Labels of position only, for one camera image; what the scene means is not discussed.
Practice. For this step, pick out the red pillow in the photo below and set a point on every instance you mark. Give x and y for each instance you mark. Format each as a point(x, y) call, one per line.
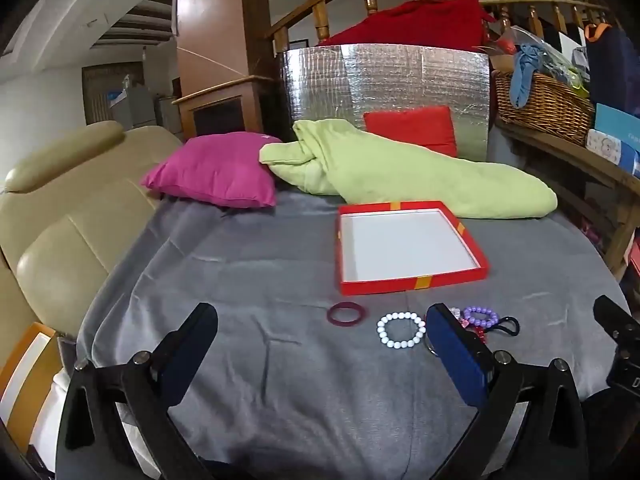
point(410, 127)

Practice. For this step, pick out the blue cardboard box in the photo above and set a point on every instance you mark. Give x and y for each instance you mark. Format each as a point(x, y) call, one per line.
point(617, 120)

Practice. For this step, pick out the wicker basket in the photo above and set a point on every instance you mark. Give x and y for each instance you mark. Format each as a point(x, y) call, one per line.
point(550, 105)

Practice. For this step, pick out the light green blanket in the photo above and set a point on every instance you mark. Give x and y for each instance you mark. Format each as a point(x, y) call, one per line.
point(400, 170)

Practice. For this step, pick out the wooden pillar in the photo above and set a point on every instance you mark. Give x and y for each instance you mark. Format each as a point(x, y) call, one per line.
point(215, 20)

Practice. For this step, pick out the beige leather sofa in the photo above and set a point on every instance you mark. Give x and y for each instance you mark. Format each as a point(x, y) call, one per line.
point(75, 220)

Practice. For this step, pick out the magenta pillow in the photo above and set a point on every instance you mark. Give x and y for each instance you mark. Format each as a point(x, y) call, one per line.
point(215, 170)

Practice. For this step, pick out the large red cloth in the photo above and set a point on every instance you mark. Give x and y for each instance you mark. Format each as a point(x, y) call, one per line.
point(415, 25)

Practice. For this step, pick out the red shallow box tray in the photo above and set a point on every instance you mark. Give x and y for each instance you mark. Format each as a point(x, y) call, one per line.
point(400, 245)

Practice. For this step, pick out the silver foil board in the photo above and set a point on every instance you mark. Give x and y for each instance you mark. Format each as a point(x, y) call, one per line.
point(320, 85)

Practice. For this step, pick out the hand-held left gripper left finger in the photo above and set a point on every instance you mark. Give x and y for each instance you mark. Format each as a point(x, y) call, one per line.
point(187, 355)

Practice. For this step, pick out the navy bag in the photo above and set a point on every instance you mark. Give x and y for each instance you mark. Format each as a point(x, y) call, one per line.
point(610, 65)

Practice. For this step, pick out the grey background cabinet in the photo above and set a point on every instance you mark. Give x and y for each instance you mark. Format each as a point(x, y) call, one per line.
point(135, 105)

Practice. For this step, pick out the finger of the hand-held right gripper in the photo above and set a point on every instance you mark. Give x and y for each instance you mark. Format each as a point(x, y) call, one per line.
point(612, 317)

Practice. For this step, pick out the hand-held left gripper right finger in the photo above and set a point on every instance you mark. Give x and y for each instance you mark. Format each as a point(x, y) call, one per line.
point(457, 355)

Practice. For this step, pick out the clear plastic bag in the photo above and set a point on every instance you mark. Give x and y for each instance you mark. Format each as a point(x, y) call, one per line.
point(560, 55)

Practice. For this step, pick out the blue cloth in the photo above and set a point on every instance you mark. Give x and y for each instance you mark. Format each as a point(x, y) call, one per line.
point(527, 70)

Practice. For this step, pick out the white printed box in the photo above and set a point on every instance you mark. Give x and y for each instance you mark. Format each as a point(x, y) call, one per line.
point(602, 145)

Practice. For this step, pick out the orange and white box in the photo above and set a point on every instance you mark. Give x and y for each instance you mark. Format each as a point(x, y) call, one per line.
point(25, 385)

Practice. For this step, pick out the wooden cabinet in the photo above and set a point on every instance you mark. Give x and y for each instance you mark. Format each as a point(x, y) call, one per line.
point(220, 95)

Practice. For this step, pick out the wooden shelf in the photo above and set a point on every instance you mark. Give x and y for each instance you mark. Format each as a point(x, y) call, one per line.
point(575, 155)

